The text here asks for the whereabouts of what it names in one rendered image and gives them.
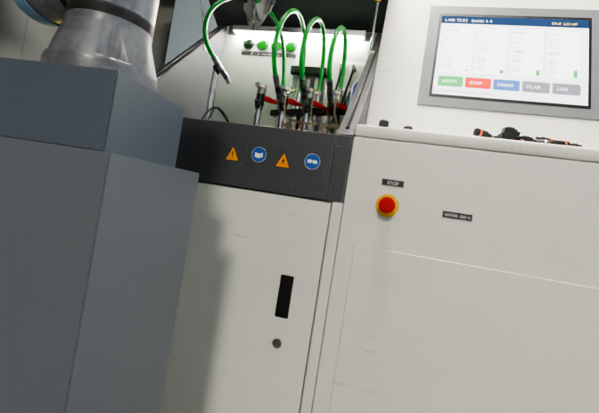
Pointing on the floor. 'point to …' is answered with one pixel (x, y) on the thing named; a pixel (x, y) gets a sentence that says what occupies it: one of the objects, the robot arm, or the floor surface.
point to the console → (463, 243)
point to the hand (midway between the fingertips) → (254, 27)
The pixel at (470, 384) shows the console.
